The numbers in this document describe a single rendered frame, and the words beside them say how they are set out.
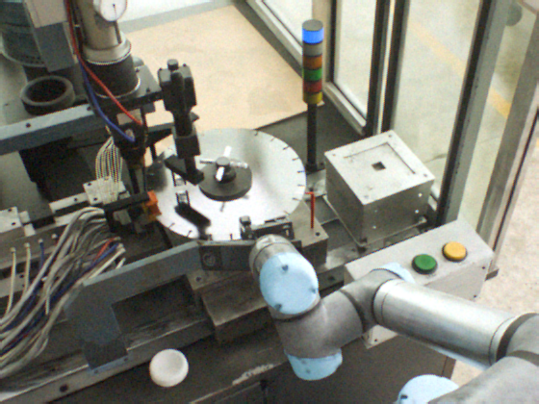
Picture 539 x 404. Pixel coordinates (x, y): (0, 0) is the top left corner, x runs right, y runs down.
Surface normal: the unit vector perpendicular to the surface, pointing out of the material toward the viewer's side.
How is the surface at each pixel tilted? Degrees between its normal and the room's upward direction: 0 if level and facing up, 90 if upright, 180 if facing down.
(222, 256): 63
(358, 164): 0
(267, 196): 0
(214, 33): 0
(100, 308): 90
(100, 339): 90
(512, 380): 23
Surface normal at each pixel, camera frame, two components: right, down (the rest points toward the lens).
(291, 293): 0.25, 0.21
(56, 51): 0.46, 0.66
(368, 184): 0.01, -0.68
